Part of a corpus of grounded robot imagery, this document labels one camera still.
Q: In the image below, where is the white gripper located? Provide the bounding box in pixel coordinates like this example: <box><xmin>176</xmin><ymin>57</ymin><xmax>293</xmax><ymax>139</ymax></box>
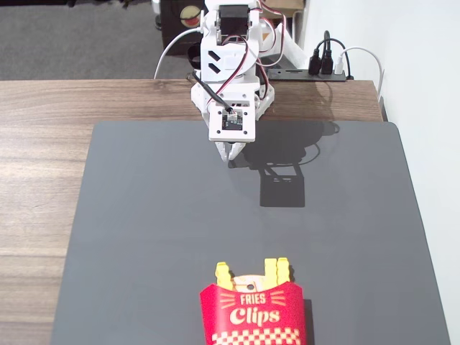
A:
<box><xmin>190</xmin><ymin>80</ymin><xmax>276</xmax><ymax>163</ymax></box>

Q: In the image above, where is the yellow crinkle fry clip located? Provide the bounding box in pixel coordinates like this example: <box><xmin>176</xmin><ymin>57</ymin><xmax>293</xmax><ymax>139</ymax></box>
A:
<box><xmin>215</xmin><ymin>262</ymin><xmax>234</xmax><ymax>292</ymax></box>
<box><xmin>264</xmin><ymin>257</ymin><xmax>279</xmax><ymax>283</ymax></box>
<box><xmin>276</xmin><ymin>257</ymin><xmax>291</xmax><ymax>285</ymax></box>

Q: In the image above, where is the black power strip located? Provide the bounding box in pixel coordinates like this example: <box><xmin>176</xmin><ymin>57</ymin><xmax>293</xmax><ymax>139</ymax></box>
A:
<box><xmin>266</xmin><ymin>68</ymin><xmax>355</xmax><ymax>83</ymax></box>

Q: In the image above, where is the grey mat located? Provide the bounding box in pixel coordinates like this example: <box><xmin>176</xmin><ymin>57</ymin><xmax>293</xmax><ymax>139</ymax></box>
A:
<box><xmin>50</xmin><ymin>120</ymin><xmax>452</xmax><ymax>345</ymax></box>

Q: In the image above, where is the black round cup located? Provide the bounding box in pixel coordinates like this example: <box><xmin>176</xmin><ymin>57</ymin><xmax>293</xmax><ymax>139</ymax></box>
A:
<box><xmin>186</xmin><ymin>44</ymin><xmax>203</xmax><ymax>70</ymax></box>

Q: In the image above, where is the black cabinet with round logo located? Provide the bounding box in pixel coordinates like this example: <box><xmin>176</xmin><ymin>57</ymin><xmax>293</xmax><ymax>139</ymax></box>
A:
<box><xmin>160</xmin><ymin>0</ymin><xmax>206</xmax><ymax>57</ymax></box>

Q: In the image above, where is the red fries clips box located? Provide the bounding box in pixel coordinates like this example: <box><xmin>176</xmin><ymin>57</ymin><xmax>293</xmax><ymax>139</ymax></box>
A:
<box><xmin>199</xmin><ymin>274</ymin><xmax>310</xmax><ymax>345</ymax></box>

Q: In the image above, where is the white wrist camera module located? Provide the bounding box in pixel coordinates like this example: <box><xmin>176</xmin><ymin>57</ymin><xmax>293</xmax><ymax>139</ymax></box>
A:
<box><xmin>209</xmin><ymin>105</ymin><xmax>257</xmax><ymax>143</ymax></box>

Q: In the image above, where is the black camera cable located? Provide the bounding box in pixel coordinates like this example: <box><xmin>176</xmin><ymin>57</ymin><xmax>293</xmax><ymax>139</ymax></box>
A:
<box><xmin>191</xmin><ymin>70</ymin><xmax>235</xmax><ymax>113</ymax></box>

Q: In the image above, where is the red white black servo cable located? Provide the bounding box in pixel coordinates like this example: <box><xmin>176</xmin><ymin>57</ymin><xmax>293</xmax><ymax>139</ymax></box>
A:
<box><xmin>218</xmin><ymin>0</ymin><xmax>288</xmax><ymax>106</ymax></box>

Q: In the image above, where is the white usb cable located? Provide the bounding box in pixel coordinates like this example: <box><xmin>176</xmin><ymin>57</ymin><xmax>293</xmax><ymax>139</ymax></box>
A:
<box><xmin>153</xmin><ymin>27</ymin><xmax>203</xmax><ymax>81</ymax></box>

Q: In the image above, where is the black usb plug with cable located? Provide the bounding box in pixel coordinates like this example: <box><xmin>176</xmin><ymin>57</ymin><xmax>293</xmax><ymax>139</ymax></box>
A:
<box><xmin>308</xmin><ymin>29</ymin><xmax>334</xmax><ymax>75</ymax></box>
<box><xmin>316</xmin><ymin>37</ymin><xmax>349</xmax><ymax>78</ymax></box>

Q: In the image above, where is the white plug with cable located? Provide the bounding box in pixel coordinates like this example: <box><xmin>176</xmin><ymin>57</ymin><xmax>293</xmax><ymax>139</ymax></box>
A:
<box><xmin>335</xmin><ymin>46</ymin><xmax>385</xmax><ymax>102</ymax></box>

